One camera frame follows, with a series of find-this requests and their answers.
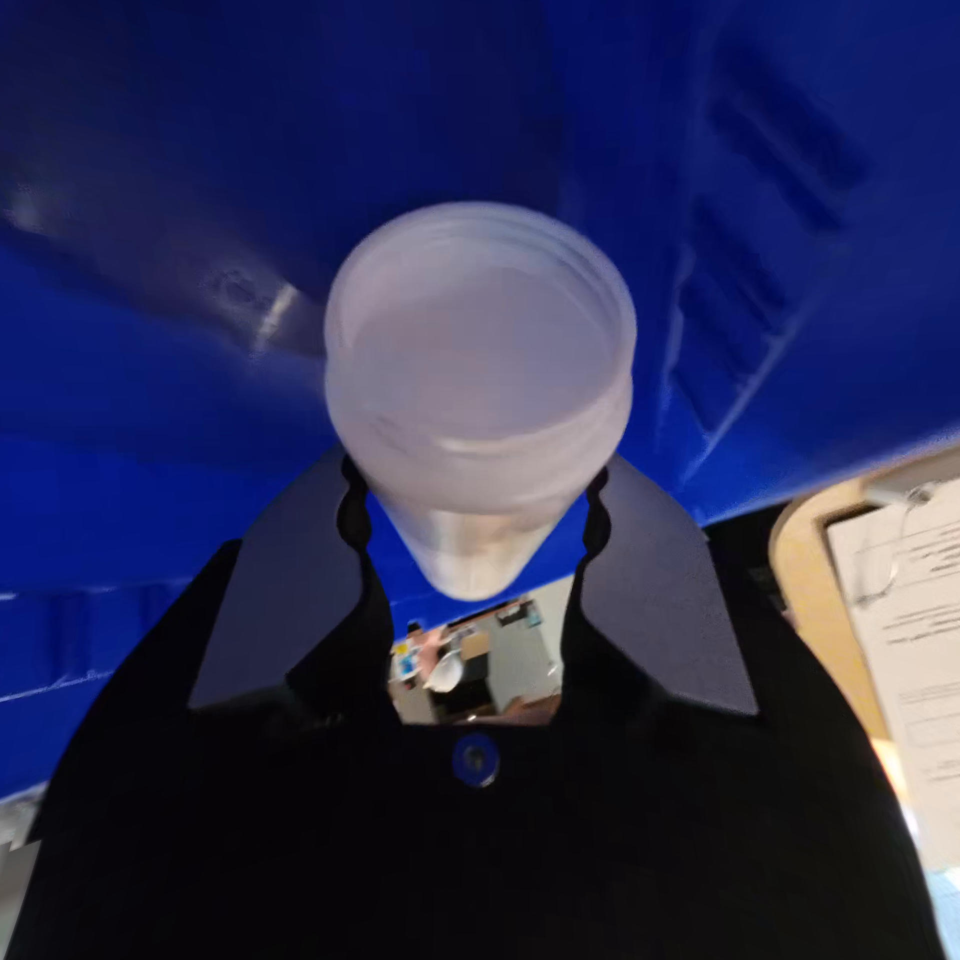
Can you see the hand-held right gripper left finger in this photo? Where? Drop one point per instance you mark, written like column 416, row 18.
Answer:
column 270, row 600

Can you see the instruction board on stand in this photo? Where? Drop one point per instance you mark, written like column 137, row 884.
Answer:
column 915, row 637

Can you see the blue plastic bin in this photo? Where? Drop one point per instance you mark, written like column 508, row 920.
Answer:
column 150, row 450

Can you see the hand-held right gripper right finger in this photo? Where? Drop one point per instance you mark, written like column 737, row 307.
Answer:
column 660, row 600

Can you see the wooden instruction board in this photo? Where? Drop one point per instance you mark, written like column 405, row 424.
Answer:
column 810, row 600

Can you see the white plastic bottle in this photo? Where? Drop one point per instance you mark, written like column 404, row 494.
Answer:
column 480, row 360

